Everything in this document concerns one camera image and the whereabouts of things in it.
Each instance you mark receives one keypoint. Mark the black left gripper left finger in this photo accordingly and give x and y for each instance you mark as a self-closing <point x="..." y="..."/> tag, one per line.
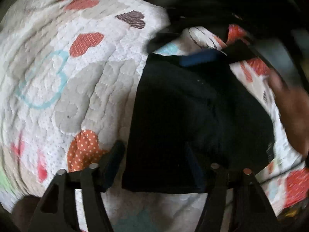
<point x="70" y="195"/>

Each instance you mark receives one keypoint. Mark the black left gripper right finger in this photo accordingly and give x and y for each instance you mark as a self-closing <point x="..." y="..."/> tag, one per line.
<point x="240" y="191"/>

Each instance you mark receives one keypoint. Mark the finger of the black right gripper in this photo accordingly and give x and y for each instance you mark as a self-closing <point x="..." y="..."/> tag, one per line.
<point x="236" y="52"/>
<point x="160" y="40"/>

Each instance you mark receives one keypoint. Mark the black pants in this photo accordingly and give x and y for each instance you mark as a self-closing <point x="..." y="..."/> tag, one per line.
<point x="185" y="119"/>

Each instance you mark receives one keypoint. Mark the right hand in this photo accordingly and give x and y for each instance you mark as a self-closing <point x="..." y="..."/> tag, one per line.
<point x="292" y="103"/>

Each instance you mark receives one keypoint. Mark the heart patterned quilt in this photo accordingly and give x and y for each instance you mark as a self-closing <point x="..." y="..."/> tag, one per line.
<point x="69" y="74"/>

